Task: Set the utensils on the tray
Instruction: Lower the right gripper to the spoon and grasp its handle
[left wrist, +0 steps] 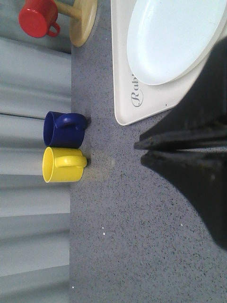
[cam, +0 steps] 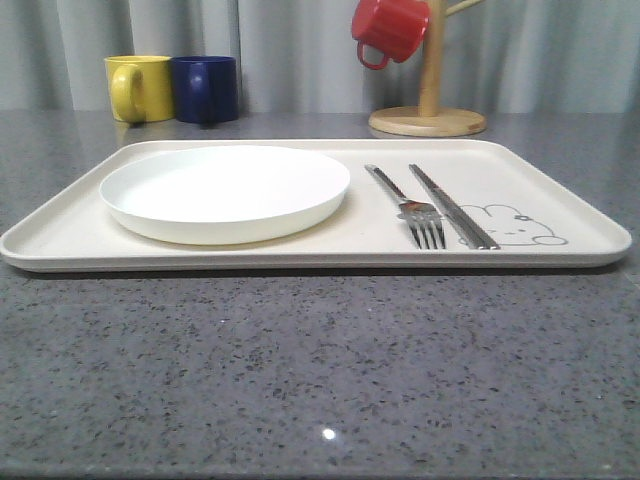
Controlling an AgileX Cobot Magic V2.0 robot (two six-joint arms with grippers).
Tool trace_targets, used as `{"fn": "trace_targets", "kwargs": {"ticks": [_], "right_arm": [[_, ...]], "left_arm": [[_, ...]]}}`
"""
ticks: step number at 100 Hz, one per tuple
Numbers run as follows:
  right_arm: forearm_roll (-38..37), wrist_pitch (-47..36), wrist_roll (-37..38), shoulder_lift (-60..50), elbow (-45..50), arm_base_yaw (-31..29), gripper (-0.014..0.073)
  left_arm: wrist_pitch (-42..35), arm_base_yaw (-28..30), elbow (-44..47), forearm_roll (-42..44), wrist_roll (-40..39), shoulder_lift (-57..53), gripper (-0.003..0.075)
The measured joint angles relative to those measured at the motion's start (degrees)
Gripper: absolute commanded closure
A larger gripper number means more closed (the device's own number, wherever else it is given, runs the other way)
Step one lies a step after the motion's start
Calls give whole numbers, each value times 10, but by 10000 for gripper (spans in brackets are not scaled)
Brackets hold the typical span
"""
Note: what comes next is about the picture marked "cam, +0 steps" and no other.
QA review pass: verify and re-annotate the silver metal fork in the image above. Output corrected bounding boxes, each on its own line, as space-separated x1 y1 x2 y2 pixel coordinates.
365 164 446 250

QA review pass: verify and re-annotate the dark blue mug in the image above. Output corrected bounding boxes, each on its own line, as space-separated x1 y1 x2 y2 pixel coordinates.
169 56 239 124

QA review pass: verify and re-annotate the red mug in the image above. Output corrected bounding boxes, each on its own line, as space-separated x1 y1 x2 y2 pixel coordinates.
351 0 431 70

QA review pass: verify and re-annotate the yellow mug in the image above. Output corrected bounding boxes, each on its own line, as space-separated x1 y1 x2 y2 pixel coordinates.
104 55 174 124

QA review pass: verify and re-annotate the wooden mug tree stand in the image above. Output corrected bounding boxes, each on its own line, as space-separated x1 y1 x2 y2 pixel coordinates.
368 1 486 138

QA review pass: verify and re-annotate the beige rabbit serving tray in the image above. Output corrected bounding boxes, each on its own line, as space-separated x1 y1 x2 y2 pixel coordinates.
1 139 632 272

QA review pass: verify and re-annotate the grey curtain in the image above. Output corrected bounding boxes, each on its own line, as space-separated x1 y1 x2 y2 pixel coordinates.
1 1 639 113

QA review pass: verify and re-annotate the white round plate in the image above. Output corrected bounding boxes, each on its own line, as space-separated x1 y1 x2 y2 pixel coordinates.
99 145 351 245

